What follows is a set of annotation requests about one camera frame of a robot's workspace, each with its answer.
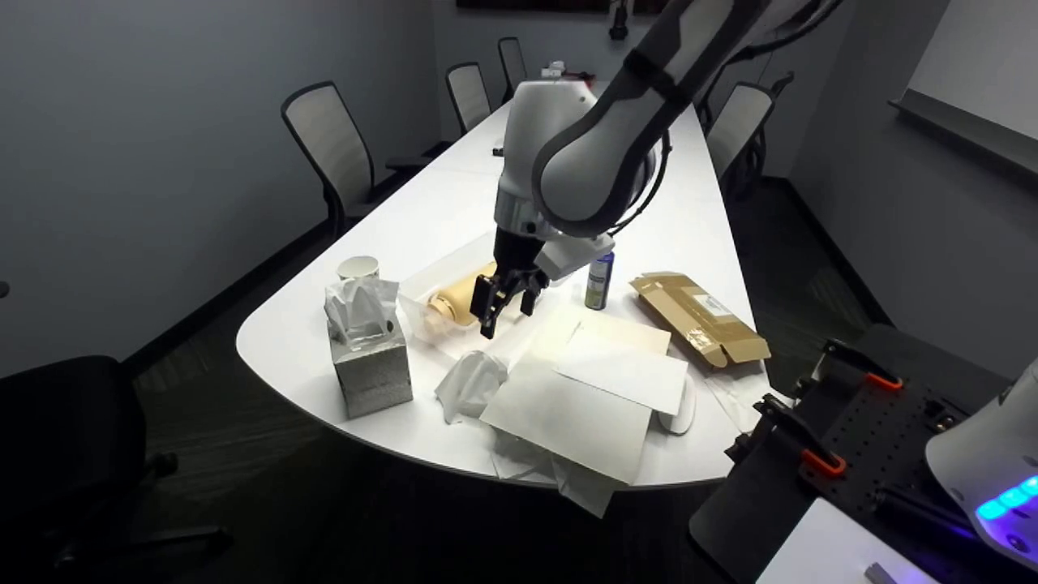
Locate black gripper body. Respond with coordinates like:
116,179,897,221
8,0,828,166
488,224,550,288

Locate white paper towel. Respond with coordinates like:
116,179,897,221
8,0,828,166
432,346,513,428

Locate yellow cylindrical bottle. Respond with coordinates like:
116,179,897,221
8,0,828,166
423,268,498,327

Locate clear plastic tray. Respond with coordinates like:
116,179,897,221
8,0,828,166
393,227,561,370

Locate small dark spray bottle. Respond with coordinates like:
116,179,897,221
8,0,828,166
579,242,616,313

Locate white facial tissue sheet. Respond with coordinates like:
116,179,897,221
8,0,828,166
320,273,401,350

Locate grey tissue box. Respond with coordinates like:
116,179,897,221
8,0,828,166
327,322,415,421

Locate white mug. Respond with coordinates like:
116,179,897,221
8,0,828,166
333,252,381,288

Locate brown cardboard box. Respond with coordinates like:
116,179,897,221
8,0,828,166
628,268,775,374

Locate grey mesh office chair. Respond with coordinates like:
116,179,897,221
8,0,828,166
444,58,495,135
494,32,531,101
280,76,381,238
704,80,779,182

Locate white rounded flat device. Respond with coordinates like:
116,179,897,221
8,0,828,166
653,375,699,439

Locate thin white paper sheet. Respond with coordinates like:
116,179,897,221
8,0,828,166
482,436,634,525

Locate black clamp orange tips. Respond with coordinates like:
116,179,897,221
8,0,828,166
724,390,854,484
806,333,909,396

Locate white paper with grey mark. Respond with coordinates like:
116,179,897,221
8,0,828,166
751,495,945,584

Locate black mounting plate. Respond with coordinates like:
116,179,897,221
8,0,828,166
688,322,1038,584

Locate black padded office chair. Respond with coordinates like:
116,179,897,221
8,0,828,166
0,352,235,580

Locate white device blue light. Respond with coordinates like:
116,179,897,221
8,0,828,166
922,352,1038,575

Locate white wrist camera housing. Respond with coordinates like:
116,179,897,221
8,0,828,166
536,231,620,286

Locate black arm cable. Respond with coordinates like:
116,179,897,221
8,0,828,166
595,0,848,242

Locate wall whiteboard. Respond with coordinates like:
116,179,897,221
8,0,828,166
888,0,1038,182

